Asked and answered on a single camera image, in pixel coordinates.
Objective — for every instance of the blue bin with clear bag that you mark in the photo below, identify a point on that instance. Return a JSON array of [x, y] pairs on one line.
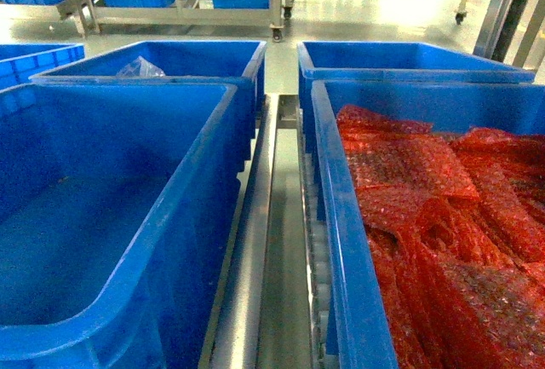
[[237, 62]]

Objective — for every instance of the blue rear right bin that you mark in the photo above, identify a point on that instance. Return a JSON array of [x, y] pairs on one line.
[[394, 62]]

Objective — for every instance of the stainless steel shelf rack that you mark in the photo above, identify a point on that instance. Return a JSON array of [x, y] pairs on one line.
[[265, 303]]

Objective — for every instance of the empty blue front bin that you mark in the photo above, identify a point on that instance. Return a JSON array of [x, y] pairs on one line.
[[116, 206]]

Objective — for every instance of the blue bin with red wrap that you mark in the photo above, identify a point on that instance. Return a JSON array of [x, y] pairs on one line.
[[359, 333]]

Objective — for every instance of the blue far left bin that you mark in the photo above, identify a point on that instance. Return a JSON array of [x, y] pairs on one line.
[[20, 61]]

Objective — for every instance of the clear plastic bag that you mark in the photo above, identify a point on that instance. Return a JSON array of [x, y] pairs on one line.
[[140, 68]]

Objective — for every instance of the red bubble wrap bags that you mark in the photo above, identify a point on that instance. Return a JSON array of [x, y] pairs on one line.
[[455, 226]]

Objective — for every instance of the background steel cart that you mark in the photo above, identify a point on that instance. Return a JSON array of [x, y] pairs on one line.
[[92, 16]]

